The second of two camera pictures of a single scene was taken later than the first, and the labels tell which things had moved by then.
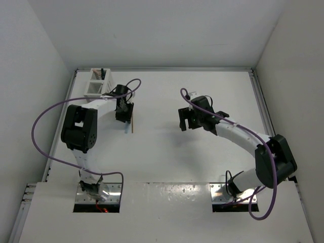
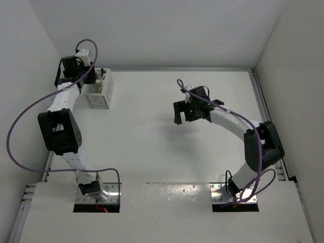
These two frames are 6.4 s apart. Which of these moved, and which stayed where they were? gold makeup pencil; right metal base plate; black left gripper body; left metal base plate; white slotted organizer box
Moved: black left gripper body; gold makeup pencil
Stayed: left metal base plate; white slotted organizer box; right metal base plate
